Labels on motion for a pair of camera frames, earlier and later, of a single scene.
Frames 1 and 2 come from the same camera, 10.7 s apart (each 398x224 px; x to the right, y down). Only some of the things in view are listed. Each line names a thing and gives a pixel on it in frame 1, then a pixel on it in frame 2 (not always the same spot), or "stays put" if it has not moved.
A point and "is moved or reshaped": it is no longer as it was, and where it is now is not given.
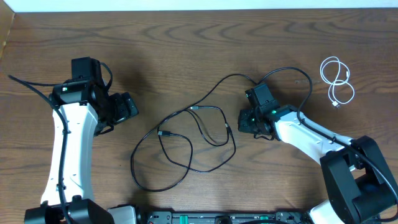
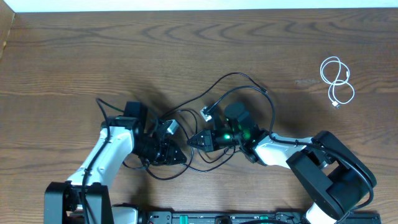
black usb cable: x=234 y=143 is moved or reshaped
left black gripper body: x=119 y=109 to x=154 y=150
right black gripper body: x=249 y=122 to x=222 y=138
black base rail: x=168 y=217 stays put
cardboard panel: x=7 y=17 stays put
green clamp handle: x=183 y=219 stays put
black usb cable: x=178 y=134 to x=207 y=90
